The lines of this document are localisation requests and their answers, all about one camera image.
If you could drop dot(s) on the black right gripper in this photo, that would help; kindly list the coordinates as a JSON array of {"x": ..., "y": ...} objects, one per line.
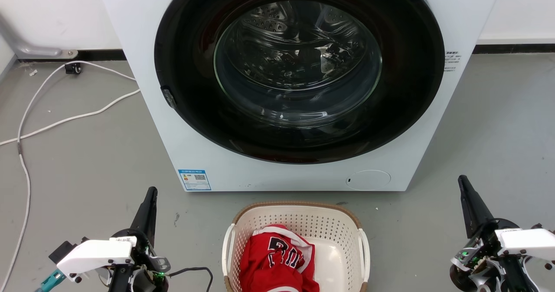
[{"x": 485, "y": 261}]

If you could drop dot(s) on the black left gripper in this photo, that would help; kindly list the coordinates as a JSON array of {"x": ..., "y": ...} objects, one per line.
[{"x": 141, "y": 261}]

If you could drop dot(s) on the cream perforated plastic laundry basket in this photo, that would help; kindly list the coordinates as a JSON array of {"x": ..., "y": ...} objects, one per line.
[{"x": 338, "y": 235}]

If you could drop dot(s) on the blue energy label sticker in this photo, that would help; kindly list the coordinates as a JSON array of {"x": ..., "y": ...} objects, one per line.
[{"x": 194, "y": 179}]

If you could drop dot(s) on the round white filter cover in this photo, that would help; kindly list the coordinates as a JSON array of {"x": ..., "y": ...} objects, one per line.
[{"x": 368, "y": 180}]

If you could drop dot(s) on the red basketball jersey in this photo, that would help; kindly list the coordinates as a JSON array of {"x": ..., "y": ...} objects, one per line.
[{"x": 269, "y": 261}]

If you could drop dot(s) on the black round glass washer door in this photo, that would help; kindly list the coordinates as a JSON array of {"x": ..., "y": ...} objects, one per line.
[{"x": 403, "y": 88}]

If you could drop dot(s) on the small printed warning sticker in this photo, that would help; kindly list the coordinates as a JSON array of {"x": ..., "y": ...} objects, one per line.
[{"x": 451, "y": 61}]

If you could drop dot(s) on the white front-load washing machine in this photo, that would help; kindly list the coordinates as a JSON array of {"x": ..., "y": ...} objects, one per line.
[{"x": 143, "y": 31}]

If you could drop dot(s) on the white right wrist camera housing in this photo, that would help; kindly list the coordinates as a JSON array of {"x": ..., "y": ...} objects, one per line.
[{"x": 527, "y": 240}]

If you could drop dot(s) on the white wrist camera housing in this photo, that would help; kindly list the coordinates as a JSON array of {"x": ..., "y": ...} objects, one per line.
[
  {"x": 95, "y": 255},
  {"x": 527, "y": 240}
]

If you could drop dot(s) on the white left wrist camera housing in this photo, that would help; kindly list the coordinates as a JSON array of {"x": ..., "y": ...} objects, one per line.
[{"x": 95, "y": 255}]

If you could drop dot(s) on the grey metal floor bracket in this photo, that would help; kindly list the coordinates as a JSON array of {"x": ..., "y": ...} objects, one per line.
[{"x": 30, "y": 49}]

